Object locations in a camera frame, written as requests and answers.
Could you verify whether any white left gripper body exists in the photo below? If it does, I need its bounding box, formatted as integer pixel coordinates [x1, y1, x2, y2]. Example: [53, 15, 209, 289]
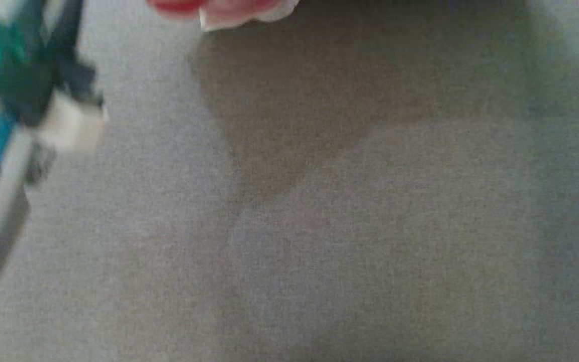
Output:
[0, 5, 109, 154]

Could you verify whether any large grey sofa seat cushion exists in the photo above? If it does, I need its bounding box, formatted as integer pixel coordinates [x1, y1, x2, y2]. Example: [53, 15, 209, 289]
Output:
[0, 0, 579, 362]

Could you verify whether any red white basketball jersey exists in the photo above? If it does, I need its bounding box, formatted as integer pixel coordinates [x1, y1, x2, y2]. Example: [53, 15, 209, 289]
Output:
[146, 0, 301, 33]

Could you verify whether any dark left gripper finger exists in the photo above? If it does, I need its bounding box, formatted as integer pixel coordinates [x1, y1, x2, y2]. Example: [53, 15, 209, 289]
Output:
[56, 0, 85, 68]
[16, 0, 49, 58]

